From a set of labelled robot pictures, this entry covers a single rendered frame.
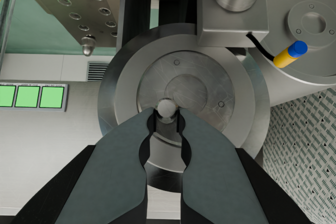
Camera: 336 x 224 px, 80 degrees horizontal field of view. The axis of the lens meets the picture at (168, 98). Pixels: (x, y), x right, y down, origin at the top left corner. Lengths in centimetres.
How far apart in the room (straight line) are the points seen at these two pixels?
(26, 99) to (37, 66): 297
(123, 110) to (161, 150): 4
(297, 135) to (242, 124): 19
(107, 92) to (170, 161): 8
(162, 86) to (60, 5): 36
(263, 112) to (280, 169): 22
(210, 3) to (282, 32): 8
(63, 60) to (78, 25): 290
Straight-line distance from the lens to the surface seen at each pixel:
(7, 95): 64
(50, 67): 347
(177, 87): 15
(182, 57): 16
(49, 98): 58
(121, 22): 21
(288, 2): 25
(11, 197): 62
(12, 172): 61
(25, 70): 365
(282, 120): 39
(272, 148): 42
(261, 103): 19
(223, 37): 17
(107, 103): 18
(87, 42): 57
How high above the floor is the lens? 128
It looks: 12 degrees down
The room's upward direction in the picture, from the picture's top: 179 degrees counter-clockwise
